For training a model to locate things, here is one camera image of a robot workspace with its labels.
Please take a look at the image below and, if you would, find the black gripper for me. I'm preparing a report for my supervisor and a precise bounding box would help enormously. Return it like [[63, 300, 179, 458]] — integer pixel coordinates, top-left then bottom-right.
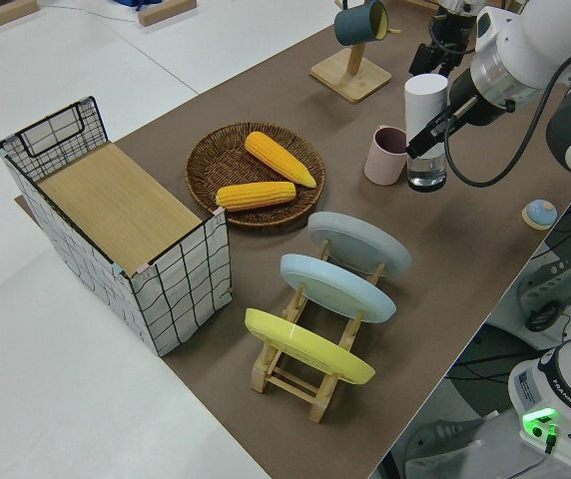
[[404, 64, 506, 159], [408, 12, 472, 79]]

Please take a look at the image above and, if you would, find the clear bottle with white cap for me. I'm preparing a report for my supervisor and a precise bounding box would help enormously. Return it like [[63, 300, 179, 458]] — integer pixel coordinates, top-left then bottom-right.
[[403, 73, 449, 193]]

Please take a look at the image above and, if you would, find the pink mug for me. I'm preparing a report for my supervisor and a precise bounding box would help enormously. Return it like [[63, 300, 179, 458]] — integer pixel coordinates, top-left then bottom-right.
[[363, 125, 409, 187]]

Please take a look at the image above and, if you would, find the wooden mug rack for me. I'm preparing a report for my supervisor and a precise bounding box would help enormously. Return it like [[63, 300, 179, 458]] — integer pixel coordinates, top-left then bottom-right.
[[308, 0, 401, 105]]

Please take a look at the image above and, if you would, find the dark blue mug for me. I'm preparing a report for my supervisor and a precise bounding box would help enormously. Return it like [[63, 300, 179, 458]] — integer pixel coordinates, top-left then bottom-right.
[[333, 0, 390, 47]]

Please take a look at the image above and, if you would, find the brown table mat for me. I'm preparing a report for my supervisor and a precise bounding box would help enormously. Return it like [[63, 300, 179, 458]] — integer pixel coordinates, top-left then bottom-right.
[[13, 22, 571, 479]]

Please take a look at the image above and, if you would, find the grey plate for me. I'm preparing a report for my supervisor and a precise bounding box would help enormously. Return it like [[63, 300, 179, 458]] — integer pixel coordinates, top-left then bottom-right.
[[307, 211, 412, 277]]

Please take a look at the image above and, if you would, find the blue round call bell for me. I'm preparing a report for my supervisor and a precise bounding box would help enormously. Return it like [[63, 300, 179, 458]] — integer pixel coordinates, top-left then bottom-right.
[[522, 199, 559, 231]]

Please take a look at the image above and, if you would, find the yellow corn cob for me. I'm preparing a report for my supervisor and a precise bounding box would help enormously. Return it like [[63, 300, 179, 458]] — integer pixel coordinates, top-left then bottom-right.
[[244, 131, 317, 190], [215, 181, 297, 214]]

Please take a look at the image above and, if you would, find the light blue plate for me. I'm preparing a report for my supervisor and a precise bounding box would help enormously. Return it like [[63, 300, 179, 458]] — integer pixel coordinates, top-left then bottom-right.
[[280, 253, 397, 325]]

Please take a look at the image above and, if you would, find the round wicker basket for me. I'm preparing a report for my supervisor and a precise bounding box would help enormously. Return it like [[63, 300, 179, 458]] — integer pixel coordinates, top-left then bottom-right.
[[185, 122, 326, 230]]

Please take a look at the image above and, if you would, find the yellow plate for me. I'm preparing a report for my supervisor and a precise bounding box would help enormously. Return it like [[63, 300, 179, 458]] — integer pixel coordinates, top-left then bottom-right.
[[244, 307, 376, 385]]

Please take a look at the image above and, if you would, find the wooden plate rack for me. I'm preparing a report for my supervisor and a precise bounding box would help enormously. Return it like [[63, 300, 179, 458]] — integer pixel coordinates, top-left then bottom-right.
[[250, 238, 386, 424]]

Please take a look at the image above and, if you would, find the blue object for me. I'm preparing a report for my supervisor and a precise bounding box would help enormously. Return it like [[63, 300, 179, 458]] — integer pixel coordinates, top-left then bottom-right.
[[115, 0, 165, 12]]

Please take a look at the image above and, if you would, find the wooden box insert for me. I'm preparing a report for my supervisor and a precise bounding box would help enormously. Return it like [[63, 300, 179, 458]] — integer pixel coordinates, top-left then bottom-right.
[[38, 143, 203, 276]]

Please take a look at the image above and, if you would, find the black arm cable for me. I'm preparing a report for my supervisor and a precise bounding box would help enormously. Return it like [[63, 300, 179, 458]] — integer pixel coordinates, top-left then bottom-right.
[[443, 44, 571, 189]]

